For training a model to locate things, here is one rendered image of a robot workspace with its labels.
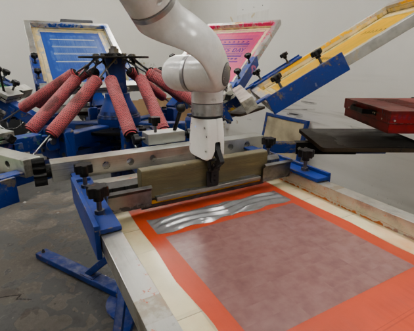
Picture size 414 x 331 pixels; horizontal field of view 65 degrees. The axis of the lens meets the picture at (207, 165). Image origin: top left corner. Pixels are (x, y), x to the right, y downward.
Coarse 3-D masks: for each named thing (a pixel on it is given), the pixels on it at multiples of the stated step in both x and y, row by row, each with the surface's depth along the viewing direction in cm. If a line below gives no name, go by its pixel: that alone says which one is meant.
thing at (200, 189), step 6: (234, 180) 85; (240, 180) 85; (246, 180) 86; (252, 180) 87; (204, 186) 81; (216, 186) 82; (222, 186) 83; (228, 186) 84; (174, 192) 77; (180, 192) 77; (186, 192) 78; (192, 192) 79; (198, 192) 80; (156, 198) 75; (162, 198) 75; (168, 198) 76
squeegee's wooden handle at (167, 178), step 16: (192, 160) 80; (224, 160) 83; (240, 160) 85; (256, 160) 88; (144, 176) 73; (160, 176) 75; (176, 176) 77; (192, 176) 79; (224, 176) 84; (240, 176) 86; (160, 192) 76
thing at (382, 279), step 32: (224, 192) 88; (256, 192) 88; (256, 224) 71; (288, 224) 71; (320, 224) 71; (352, 224) 71; (320, 256) 59; (352, 256) 59; (384, 256) 59; (352, 288) 51; (384, 288) 51; (384, 320) 45
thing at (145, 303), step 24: (312, 192) 87; (336, 192) 80; (384, 216) 69; (408, 216) 67; (120, 240) 58; (120, 264) 51; (120, 288) 50; (144, 288) 46; (144, 312) 42; (168, 312) 42
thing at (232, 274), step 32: (224, 224) 71; (160, 256) 59; (192, 256) 59; (224, 256) 59; (256, 256) 59; (288, 256) 59; (192, 288) 51; (224, 288) 51; (256, 288) 51; (288, 288) 51; (320, 288) 51; (224, 320) 45; (256, 320) 45; (288, 320) 45; (320, 320) 45; (352, 320) 45
